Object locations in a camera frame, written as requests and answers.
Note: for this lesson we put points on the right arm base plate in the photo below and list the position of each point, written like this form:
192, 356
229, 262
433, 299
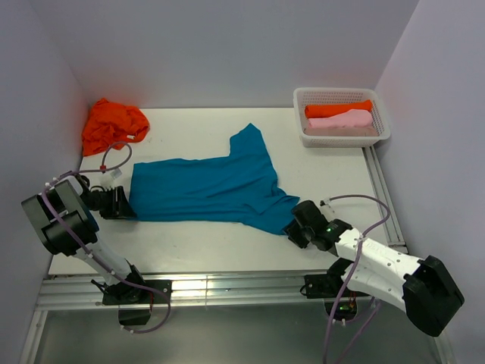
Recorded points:
321, 286

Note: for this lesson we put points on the rolled orange t shirt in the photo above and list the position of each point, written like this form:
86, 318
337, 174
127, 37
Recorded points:
330, 110

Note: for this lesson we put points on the aluminium front rail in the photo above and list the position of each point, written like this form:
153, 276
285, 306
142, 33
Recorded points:
226, 289

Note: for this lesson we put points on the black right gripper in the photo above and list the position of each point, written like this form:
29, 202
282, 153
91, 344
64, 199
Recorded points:
295, 236

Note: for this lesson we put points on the aluminium right rail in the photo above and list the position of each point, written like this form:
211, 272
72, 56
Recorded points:
391, 227

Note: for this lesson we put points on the rolled beige t shirt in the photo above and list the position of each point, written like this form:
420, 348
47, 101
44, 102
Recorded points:
341, 132

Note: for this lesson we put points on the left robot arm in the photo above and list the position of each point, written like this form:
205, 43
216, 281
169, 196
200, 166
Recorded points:
61, 216

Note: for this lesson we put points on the crumpled orange t shirt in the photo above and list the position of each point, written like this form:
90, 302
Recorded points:
110, 122

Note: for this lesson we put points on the white plastic basket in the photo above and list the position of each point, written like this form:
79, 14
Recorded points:
324, 96

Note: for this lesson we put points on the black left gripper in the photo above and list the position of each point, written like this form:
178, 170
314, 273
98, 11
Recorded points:
120, 209

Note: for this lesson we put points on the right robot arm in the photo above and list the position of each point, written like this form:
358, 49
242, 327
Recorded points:
422, 288

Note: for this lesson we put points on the blue t shirt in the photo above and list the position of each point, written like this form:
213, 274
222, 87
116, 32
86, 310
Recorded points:
241, 187

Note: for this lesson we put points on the rolled pink t shirt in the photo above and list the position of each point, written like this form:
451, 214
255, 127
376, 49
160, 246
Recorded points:
352, 118

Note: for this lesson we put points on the aluminium rail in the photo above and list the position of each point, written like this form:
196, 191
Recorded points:
226, 289
391, 227

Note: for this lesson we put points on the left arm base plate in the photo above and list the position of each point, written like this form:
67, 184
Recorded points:
134, 295

